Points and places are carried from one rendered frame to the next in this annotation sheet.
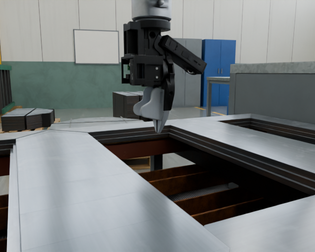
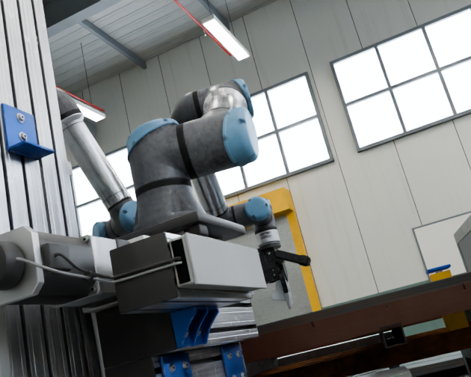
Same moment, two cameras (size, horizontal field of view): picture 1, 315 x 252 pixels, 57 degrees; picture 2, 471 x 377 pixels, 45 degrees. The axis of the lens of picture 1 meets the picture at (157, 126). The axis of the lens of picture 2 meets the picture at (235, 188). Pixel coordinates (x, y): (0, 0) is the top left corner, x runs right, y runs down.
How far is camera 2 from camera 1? 1.41 m
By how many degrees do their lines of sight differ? 44
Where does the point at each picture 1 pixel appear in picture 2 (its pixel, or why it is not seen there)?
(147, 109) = (275, 295)
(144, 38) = (265, 255)
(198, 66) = (303, 261)
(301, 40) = not seen: outside the picture
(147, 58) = (265, 266)
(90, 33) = (441, 225)
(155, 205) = not seen: hidden behind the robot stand
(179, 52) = (286, 256)
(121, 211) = not seen: hidden behind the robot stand
